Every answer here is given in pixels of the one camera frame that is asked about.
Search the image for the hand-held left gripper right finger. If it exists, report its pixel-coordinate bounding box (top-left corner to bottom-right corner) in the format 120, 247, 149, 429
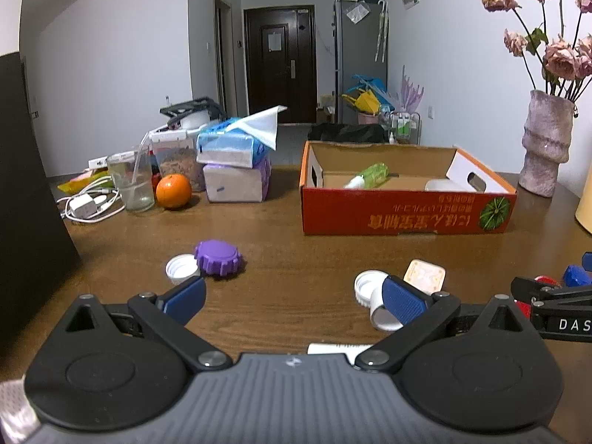
355, 275, 528, 371

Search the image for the pink textured cloth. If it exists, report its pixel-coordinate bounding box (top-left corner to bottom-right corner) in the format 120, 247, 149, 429
0, 381, 40, 444

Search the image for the white bottle cap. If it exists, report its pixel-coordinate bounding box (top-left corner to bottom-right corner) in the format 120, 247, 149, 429
165, 254, 202, 286
354, 270, 389, 308

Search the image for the yellow packet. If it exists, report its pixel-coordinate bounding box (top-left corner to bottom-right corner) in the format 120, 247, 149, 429
57, 173, 112, 194

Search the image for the black laptop stand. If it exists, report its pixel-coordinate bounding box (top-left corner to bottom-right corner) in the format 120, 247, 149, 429
159, 97, 228, 123

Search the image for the white round object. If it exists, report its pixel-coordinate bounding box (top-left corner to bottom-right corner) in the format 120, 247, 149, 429
178, 111, 213, 131

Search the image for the clear drinking straw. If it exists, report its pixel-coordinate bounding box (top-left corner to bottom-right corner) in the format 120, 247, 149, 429
129, 130, 151, 190

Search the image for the blue bag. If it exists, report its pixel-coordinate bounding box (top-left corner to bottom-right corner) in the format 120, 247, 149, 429
351, 74, 389, 102

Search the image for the pink ceramic vase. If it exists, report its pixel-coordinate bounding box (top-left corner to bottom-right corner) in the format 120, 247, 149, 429
518, 89, 579, 198

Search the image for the clear glass cup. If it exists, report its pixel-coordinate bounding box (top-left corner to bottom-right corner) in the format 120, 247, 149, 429
106, 148, 155, 213

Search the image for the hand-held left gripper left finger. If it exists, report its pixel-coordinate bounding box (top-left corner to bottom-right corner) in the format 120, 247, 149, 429
65, 276, 232, 371

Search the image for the red cardboard box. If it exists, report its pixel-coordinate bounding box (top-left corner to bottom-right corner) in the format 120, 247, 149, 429
299, 140, 519, 236

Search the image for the blue tissue pack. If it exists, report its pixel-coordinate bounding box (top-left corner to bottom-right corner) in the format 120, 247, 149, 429
196, 105, 286, 168

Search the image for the yellow bag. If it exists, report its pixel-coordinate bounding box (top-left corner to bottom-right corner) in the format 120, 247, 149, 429
342, 92, 380, 114

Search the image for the clear food container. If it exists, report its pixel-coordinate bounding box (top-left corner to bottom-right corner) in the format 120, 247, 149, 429
149, 128, 206, 192

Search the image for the metal trolley cart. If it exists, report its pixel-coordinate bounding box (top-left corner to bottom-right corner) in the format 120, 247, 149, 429
379, 110, 421, 145

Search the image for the clear plastic bag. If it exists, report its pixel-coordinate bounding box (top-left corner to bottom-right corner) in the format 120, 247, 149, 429
346, 2, 371, 25

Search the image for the cream square lid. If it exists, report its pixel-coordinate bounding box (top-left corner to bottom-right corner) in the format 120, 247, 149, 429
403, 259, 447, 294

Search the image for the green spray bottle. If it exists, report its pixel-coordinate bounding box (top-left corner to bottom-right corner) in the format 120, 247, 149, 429
343, 163, 389, 190

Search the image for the orange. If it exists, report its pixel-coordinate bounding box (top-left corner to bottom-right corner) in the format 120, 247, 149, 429
156, 173, 192, 209

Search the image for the white plastic container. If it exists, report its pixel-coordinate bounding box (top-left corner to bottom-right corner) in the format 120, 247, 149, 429
424, 178, 465, 192

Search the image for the yellow thermos jug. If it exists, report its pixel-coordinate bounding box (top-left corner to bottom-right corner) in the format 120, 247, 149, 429
575, 180, 592, 236

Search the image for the side door frame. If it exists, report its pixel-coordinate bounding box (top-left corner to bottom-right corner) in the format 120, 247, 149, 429
213, 0, 233, 117

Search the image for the black paper bag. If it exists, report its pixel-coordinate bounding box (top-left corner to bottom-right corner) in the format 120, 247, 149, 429
0, 51, 85, 357

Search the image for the purple paper decoration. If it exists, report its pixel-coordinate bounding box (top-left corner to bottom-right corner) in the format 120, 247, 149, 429
391, 65, 425, 112

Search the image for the grey fridge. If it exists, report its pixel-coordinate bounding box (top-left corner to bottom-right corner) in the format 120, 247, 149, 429
334, 0, 389, 125

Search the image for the white charger cable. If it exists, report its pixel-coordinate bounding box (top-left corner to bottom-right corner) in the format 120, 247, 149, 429
56, 185, 127, 225

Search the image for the white charger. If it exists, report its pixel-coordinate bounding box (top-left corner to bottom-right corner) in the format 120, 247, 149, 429
69, 194, 95, 219

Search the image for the purple ridged lid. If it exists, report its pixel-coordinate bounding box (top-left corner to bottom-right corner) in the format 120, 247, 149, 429
194, 239, 246, 278

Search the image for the clear folded umbrella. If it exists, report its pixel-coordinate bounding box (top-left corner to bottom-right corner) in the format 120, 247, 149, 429
374, 0, 389, 63

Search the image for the bunch of dried pink roses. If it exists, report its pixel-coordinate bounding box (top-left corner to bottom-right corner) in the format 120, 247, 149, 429
475, 0, 592, 102

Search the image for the blue ridged lid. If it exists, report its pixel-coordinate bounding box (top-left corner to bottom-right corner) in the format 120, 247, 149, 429
563, 265, 592, 287

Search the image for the dark wooden door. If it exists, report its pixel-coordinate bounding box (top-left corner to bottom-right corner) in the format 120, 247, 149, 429
243, 6, 318, 125

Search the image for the red and white sponge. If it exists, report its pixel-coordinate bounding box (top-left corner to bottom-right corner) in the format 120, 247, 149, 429
514, 276, 562, 320

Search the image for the purple tissue pack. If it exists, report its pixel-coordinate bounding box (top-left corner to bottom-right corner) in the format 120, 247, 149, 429
202, 155, 273, 203

